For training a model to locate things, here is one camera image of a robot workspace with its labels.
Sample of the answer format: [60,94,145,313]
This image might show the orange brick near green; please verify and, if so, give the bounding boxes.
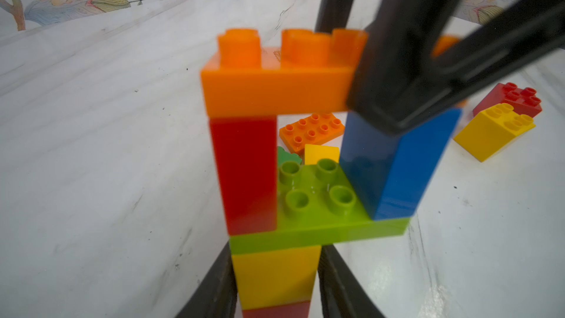
[279,113,345,155]

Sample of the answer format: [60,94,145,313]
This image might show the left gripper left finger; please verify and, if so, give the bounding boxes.
[176,243,238,318]

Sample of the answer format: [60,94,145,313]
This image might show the red square brick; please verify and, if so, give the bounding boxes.
[472,82,542,118]
[242,301,310,318]

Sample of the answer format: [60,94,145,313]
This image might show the yellow brick front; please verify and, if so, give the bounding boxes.
[232,245,322,310]

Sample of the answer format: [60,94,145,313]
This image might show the lime green long brick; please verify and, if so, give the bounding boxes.
[230,159,411,255]

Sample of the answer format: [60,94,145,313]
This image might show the dark green square brick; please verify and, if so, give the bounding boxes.
[277,147,303,167]

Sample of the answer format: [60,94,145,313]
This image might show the yellow brick near green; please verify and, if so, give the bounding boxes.
[304,144,340,165]

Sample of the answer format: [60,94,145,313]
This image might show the orange tall long brick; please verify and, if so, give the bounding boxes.
[200,28,462,119]

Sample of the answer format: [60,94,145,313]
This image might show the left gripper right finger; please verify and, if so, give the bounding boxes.
[318,244,384,318]

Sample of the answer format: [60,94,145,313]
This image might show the blue small brick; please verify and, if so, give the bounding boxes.
[339,108,462,221]

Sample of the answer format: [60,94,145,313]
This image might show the red long brick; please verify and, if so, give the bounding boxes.
[209,116,277,236]

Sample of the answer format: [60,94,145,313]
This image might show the yellow square brick right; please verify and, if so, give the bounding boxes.
[454,103,536,162]

